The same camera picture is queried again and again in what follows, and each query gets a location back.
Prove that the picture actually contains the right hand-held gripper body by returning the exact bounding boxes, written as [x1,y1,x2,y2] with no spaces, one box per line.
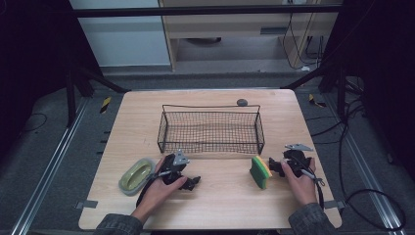
[282,143,314,179]

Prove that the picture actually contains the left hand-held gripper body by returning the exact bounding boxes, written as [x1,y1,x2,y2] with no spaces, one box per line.
[160,149,191,186]

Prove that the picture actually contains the green and yellow sponge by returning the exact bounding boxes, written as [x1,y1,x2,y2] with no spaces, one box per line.
[249,155,273,191]

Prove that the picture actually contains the green soap dish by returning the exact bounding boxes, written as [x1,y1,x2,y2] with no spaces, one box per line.
[117,157,157,197]

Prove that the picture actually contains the black wire basket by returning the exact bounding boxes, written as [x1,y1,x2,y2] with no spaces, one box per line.
[157,104,266,156]

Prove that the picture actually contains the person's right hand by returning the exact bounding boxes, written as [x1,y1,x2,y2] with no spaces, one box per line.
[280,158,318,208]

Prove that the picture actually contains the person's left hand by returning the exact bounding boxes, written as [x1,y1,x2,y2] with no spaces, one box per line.
[131,157,189,225]

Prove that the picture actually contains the grey tape piece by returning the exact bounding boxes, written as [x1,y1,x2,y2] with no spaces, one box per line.
[74,199,99,211]
[323,199,346,211]

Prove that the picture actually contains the yellow and black tape strip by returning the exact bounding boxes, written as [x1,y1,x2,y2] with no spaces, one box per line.
[99,96,113,115]
[307,93,328,109]

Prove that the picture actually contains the black metal stand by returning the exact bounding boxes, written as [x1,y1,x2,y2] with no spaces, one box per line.
[279,61,348,119]
[64,63,132,129]

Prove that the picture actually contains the dark curtain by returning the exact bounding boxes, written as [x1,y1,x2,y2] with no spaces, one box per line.
[322,0,415,182]
[0,0,103,161]

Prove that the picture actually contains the white cabinet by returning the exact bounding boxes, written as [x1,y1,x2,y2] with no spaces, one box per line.
[69,0,171,69]

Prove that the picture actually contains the right hand-held gripper cable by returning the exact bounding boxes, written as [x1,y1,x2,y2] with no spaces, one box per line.
[291,156,326,211]

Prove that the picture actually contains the hand-held gripper cable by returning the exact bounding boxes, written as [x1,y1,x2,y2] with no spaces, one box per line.
[291,156,326,211]
[135,168,172,209]

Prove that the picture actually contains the left hand-held gripper cable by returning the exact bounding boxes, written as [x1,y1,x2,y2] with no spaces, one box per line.
[135,168,172,209]

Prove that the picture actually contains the long black floor cable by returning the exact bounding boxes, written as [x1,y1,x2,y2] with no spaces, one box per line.
[305,97,407,232]

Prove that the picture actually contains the aluminium floor rail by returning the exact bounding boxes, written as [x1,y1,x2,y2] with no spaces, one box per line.
[9,97,91,235]
[325,93,409,235]

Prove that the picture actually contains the black cables by desk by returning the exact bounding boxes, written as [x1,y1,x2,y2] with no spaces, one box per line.
[281,0,325,71]

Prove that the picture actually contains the thin black floor cable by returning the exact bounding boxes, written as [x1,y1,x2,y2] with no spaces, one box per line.
[19,112,49,133]

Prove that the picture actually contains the black horizontal frame bar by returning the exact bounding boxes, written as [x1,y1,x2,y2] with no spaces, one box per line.
[72,4,343,19]

